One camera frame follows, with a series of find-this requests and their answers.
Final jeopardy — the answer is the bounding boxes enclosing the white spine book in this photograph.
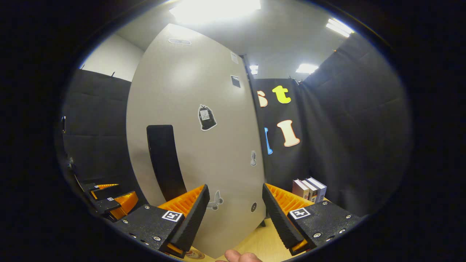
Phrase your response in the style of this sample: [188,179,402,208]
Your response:
[300,178,319,203]

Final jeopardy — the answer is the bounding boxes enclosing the long ceiling light panel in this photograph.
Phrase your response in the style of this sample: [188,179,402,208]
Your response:
[169,0,262,23]

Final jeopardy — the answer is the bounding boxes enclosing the black backdrop cloth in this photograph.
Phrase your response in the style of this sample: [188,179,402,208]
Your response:
[60,33,414,219]

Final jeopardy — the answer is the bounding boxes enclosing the brown pink spine book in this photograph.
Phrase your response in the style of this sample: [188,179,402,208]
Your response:
[292,179,310,201]

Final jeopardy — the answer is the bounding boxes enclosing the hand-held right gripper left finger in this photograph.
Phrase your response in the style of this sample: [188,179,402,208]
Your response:
[112,184,210,259]

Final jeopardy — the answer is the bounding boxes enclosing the light grey cabinet door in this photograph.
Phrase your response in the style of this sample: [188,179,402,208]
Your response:
[126,23,267,259]

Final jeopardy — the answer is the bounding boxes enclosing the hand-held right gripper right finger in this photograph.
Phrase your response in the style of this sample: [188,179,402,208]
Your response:
[262,183,365,256]

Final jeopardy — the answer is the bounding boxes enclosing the round brown coaster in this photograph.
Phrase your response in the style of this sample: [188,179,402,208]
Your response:
[183,248,205,260]

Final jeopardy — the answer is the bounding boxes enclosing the black cabinet door handle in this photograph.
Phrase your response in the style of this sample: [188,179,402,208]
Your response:
[146,124,187,203]

